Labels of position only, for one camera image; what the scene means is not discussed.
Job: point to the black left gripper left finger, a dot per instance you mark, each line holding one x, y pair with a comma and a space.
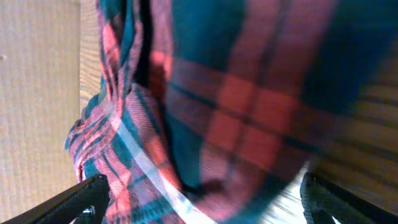
85, 202

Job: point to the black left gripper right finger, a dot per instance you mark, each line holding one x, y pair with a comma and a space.
327, 203

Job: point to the red navy plaid shirt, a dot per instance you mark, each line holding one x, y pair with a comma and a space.
208, 110

